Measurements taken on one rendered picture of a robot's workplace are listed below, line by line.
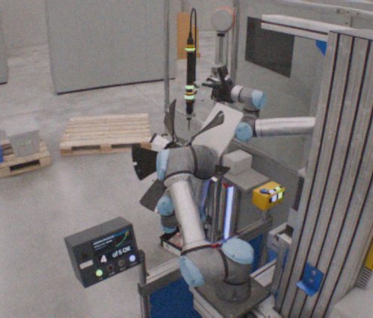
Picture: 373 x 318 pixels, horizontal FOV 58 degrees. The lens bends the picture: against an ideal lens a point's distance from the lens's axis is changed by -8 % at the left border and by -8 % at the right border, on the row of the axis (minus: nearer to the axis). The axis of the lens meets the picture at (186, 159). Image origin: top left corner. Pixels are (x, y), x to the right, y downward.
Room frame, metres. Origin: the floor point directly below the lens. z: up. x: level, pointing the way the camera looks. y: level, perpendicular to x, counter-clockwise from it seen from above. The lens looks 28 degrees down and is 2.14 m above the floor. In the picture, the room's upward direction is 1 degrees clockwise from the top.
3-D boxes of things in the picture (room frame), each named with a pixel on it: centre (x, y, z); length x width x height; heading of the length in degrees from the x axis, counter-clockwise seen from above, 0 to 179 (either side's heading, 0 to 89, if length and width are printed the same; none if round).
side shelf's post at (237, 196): (2.19, -0.38, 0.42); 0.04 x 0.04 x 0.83; 37
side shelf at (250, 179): (2.19, -0.38, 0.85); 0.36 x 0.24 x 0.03; 37
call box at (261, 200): (1.66, -0.46, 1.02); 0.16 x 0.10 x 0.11; 127
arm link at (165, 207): (1.37, 0.08, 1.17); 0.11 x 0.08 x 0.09; 164
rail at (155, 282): (1.42, -0.15, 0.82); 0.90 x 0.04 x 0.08; 127
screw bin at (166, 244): (1.51, 0.00, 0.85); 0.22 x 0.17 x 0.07; 142
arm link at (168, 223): (1.37, 0.06, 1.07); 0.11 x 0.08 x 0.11; 109
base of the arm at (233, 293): (0.97, -0.19, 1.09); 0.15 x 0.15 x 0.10
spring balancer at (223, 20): (2.46, -0.23, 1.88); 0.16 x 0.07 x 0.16; 72
